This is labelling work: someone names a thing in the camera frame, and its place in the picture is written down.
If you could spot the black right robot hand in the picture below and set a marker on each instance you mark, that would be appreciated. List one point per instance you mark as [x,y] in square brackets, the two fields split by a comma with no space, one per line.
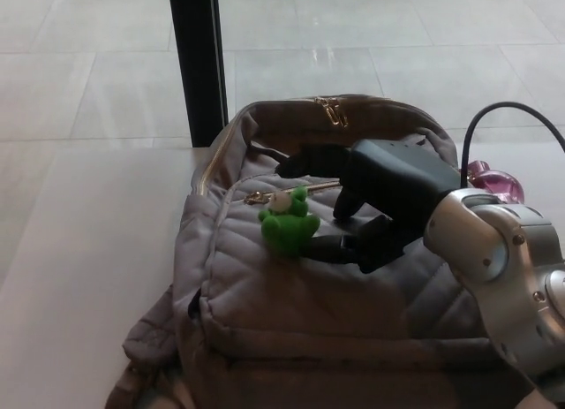
[393,184]

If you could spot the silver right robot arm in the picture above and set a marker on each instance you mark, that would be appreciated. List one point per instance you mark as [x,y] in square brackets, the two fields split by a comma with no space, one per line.
[499,267]

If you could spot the pink glass perfume bottle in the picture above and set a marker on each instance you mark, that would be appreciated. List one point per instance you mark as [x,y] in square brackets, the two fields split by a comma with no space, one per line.
[496,184]

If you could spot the grey quilted backpack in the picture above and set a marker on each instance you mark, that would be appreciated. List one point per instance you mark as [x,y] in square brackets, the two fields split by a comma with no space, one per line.
[282,320]

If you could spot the black vertical post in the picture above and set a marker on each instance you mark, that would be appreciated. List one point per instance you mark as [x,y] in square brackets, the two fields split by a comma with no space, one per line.
[198,64]

